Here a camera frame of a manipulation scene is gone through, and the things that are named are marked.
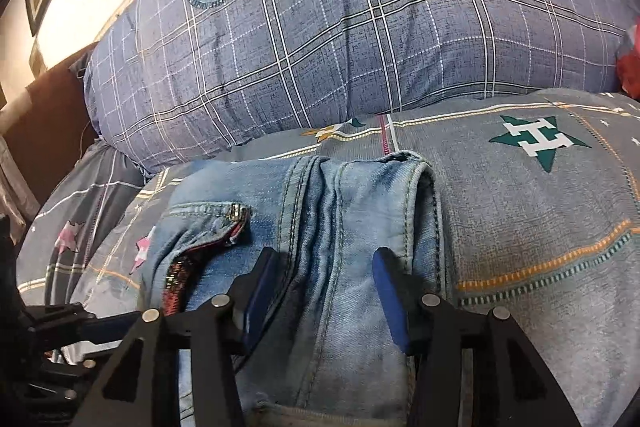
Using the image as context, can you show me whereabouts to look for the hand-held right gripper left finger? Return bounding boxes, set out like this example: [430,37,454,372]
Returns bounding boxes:
[75,248,281,427]

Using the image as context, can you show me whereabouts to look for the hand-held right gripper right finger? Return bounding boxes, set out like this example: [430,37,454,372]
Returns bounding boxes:
[372,247,581,427]

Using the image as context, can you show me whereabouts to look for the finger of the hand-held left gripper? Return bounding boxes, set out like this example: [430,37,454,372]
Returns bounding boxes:
[27,303,146,350]
[30,352,113,408]

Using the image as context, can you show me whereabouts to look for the blue denim pants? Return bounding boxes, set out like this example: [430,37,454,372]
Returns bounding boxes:
[137,151,451,427]

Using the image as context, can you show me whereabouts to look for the grey star-print bed sheet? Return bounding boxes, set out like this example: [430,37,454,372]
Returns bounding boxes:
[15,89,640,427]

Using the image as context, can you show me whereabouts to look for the brown headboard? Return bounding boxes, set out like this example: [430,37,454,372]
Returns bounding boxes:
[0,42,103,155]

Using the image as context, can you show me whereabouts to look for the blue plaid pillow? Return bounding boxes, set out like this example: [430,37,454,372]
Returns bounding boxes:
[82,0,632,174]

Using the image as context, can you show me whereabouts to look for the red soft item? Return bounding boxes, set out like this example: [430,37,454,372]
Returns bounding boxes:
[615,19,640,100]

